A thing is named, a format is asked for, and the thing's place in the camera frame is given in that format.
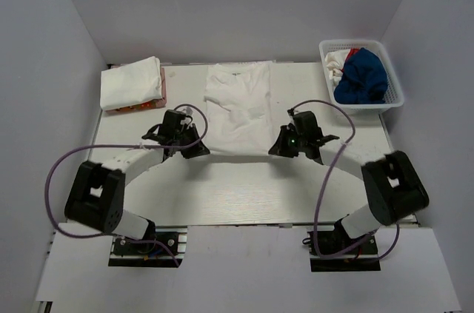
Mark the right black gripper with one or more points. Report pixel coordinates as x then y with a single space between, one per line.
279 148

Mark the folded white t-shirt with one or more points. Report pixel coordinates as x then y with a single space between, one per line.
131 84

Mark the white plastic basket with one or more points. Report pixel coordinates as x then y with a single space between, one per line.
393 96

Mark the white red-print t-shirt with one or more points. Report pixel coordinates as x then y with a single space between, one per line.
335 62

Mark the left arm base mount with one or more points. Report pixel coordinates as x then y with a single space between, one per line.
165 251

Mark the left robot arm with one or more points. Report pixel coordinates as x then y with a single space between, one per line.
96 199

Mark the white cartoon-print t-shirt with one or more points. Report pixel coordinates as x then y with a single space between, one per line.
238 110

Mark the blue t-shirt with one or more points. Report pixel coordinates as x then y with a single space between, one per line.
364 79

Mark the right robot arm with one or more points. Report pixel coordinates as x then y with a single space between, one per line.
392 185

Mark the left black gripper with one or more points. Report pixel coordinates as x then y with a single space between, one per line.
197 150

